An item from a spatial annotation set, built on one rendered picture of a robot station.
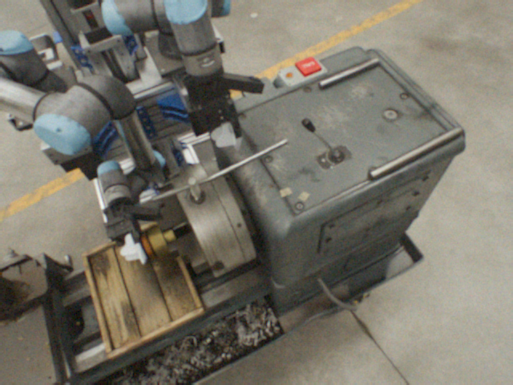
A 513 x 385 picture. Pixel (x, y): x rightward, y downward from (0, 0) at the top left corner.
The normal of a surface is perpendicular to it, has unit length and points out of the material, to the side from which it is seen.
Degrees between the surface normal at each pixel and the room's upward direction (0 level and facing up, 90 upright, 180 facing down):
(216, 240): 50
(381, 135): 0
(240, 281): 0
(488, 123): 0
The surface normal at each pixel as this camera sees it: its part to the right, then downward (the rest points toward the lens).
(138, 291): -0.07, -0.52
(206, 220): 0.16, -0.08
